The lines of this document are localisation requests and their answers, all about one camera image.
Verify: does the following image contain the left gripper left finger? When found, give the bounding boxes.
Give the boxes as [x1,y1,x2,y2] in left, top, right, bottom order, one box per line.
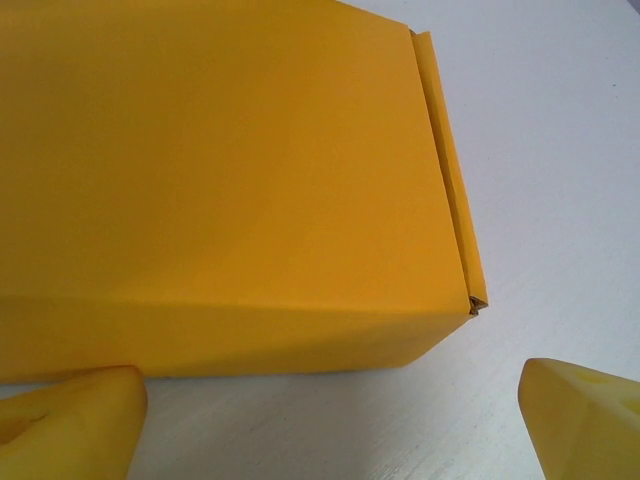
[0,364,149,480]

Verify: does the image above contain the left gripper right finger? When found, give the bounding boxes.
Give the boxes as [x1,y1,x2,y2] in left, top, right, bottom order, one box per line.
[517,357,640,480]

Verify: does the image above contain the yellow cloth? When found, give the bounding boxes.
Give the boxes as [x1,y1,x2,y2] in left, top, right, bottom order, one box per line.
[0,0,490,387]

